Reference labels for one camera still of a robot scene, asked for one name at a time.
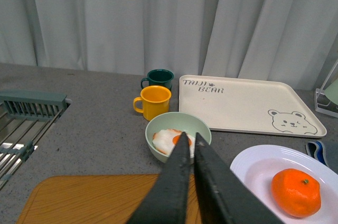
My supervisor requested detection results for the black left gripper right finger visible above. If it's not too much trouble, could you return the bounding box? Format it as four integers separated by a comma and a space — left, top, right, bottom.
194, 133, 282, 223

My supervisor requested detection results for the white round plate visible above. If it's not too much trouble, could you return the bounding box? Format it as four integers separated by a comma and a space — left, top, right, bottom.
230, 145, 337, 223

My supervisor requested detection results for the light green plastic cup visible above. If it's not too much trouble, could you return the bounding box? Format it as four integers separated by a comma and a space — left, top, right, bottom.
325, 79, 338, 105

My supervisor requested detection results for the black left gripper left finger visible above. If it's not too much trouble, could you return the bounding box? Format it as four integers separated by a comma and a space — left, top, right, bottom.
127, 132, 191, 223

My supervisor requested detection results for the cream bear serving tray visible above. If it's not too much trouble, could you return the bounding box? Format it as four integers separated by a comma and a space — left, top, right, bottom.
179, 75, 327, 138

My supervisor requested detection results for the white curtain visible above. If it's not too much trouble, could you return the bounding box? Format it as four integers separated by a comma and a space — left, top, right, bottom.
1, 0, 337, 90

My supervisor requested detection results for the wooden cutting board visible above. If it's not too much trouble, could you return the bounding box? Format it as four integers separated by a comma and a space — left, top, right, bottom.
15, 173, 202, 224

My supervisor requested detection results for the light green bowl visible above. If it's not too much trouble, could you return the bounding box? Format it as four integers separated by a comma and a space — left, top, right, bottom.
145, 112, 212, 163

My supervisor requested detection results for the fake fried egg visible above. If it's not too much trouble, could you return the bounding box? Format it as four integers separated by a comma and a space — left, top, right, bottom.
153, 129, 182, 156

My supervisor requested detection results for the orange mandarin fruit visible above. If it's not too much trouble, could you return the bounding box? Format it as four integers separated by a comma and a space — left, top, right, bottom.
270, 169, 322, 218

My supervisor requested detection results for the yellow enamel mug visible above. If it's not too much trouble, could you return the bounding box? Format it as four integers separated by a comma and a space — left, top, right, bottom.
133, 86, 172, 121

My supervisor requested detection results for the dark green enamel mug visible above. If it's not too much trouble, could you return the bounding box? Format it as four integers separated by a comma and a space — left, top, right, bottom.
140, 69, 174, 90

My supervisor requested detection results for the green sink drying rack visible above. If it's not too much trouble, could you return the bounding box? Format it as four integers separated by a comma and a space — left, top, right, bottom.
1, 89, 70, 188

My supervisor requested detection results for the grey and blue cloth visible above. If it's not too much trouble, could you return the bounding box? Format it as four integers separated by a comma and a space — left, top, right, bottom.
305, 141, 337, 170

